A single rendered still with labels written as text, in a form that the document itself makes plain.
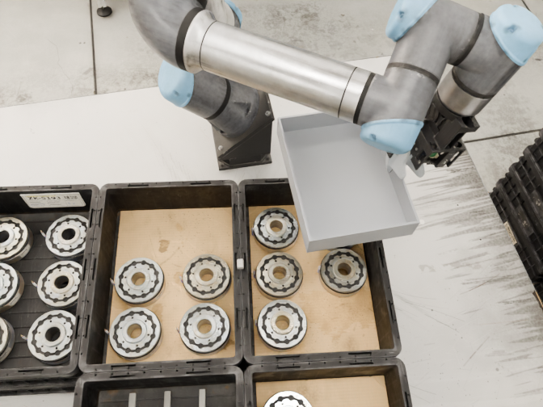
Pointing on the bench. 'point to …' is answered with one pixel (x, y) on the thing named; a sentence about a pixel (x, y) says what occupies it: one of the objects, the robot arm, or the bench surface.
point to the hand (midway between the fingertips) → (393, 164)
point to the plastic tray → (341, 184)
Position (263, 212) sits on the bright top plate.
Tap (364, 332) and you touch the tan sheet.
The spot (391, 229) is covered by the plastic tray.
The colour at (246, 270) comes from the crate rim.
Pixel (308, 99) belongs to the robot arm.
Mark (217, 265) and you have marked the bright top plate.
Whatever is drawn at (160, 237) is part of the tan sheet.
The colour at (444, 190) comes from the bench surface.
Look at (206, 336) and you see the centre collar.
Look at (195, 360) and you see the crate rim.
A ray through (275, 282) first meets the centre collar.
